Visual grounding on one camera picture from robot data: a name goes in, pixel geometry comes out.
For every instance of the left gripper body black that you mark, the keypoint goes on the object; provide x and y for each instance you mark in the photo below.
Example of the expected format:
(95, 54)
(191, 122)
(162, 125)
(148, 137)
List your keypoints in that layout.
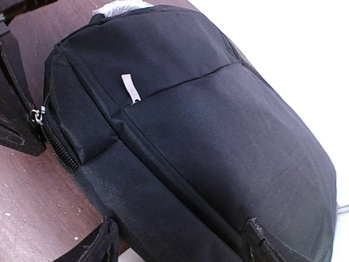
(12, 8)

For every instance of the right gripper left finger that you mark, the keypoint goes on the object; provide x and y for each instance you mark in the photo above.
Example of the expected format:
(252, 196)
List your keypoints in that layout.
(106, 245)

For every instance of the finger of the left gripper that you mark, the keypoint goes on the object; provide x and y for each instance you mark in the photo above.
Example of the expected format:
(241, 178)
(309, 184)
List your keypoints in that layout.
(18, 132)

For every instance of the black student backpack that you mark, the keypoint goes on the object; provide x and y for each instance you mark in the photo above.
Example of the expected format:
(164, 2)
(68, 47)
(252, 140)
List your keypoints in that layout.
(173, 135)

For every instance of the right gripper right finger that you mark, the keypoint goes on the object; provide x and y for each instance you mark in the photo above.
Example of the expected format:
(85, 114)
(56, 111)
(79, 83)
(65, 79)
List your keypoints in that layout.
(260, 245)

